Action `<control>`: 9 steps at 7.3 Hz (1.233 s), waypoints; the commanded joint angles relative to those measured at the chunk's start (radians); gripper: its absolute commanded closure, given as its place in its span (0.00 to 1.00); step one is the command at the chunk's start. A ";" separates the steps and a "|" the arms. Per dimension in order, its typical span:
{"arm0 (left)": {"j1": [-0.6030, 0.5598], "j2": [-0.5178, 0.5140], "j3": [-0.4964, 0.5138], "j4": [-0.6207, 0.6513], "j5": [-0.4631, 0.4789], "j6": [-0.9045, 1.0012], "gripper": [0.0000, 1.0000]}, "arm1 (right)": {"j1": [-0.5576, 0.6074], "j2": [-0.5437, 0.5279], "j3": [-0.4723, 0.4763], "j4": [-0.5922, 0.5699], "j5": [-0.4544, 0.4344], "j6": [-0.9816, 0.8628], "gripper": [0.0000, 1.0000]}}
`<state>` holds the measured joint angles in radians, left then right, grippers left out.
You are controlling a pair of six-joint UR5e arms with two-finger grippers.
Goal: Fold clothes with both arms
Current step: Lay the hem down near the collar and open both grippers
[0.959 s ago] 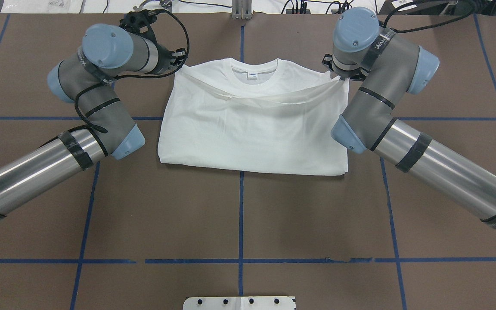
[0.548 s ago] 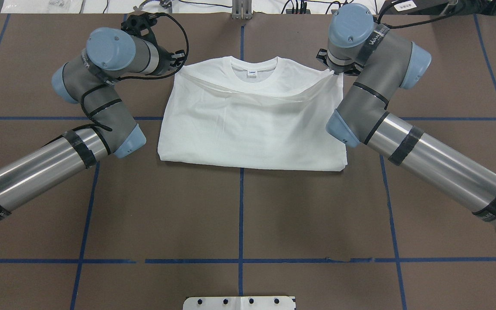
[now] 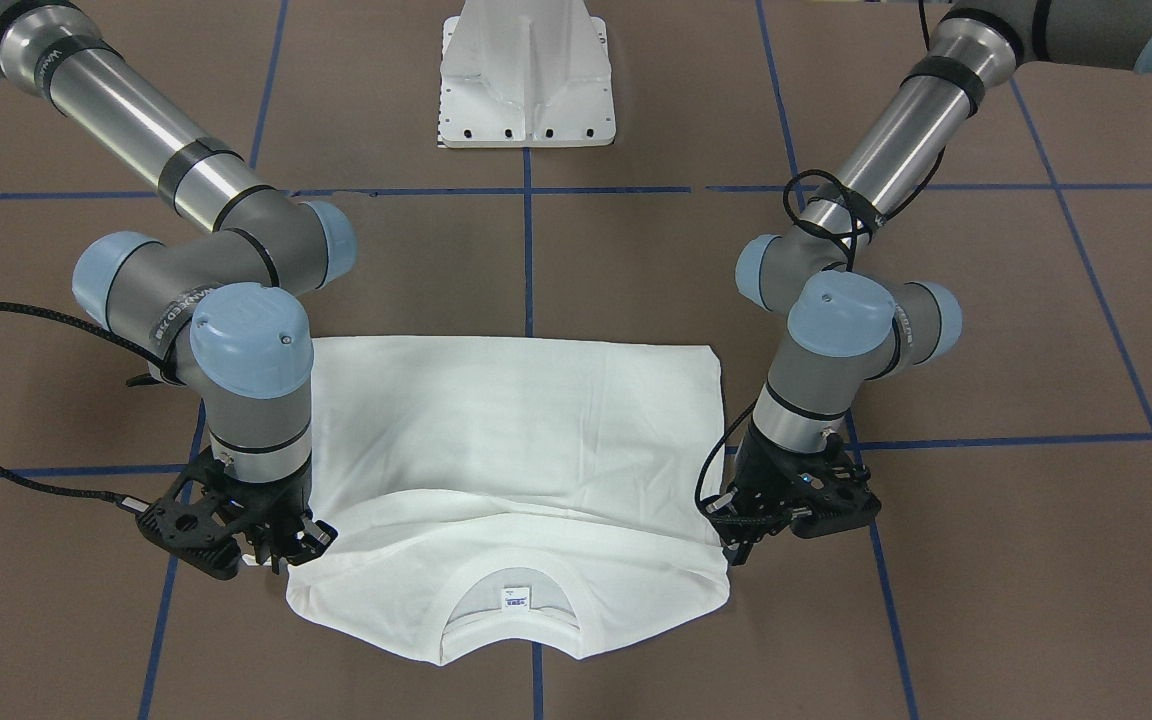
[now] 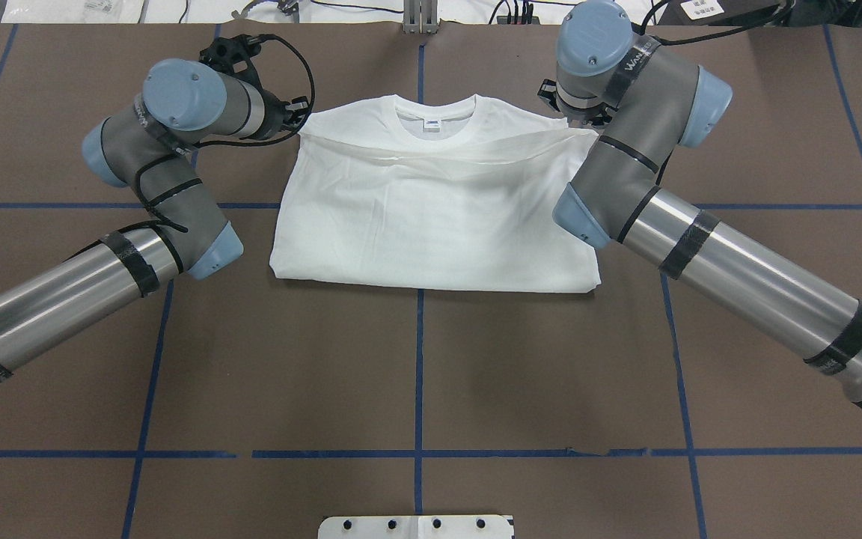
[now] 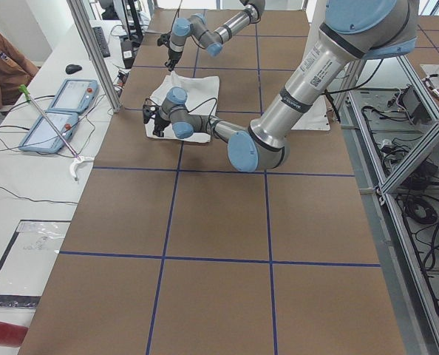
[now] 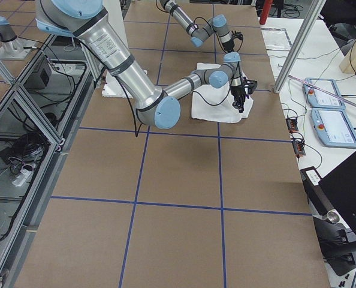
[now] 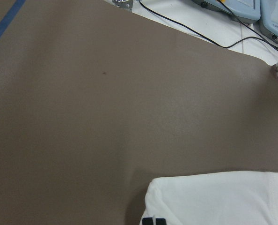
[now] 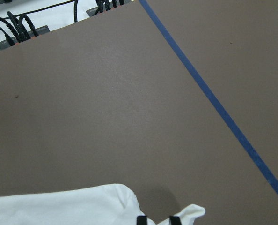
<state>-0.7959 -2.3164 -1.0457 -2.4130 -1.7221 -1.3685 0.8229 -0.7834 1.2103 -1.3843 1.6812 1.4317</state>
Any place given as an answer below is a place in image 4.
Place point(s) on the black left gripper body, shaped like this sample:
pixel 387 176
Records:
pixel 282 118

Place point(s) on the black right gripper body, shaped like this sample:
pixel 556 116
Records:
pixel 587 114

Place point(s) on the white printed t-shirt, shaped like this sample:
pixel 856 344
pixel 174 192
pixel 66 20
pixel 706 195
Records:
pixel 392 193

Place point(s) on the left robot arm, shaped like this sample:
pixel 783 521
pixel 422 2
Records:
pixel 179 228

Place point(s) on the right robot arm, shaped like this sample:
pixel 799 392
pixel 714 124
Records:
pixel 658 100

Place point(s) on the aluminium frame post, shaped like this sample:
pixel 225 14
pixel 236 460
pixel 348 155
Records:
pixel 420 17

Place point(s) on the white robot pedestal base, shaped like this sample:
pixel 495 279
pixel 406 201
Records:
pixel 419 526

